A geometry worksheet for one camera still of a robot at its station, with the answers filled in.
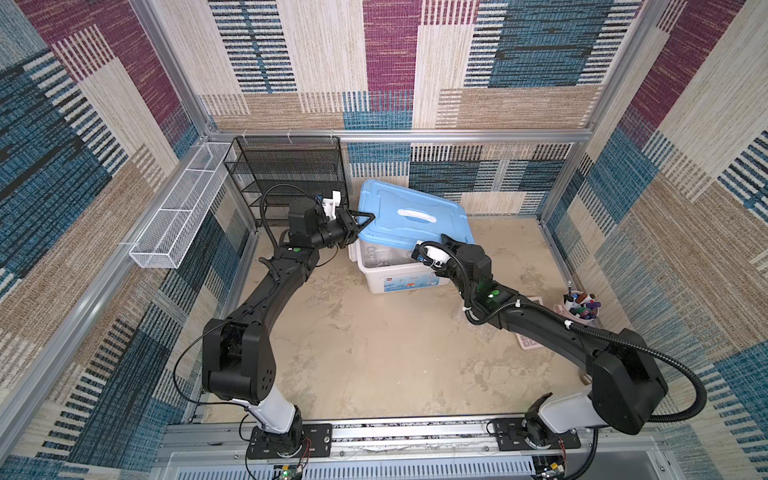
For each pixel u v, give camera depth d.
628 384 0.42
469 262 0.60
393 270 0.85
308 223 0.64
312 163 1.04
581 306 0.85
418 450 0.73
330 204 0.76
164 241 0.91
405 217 0.83
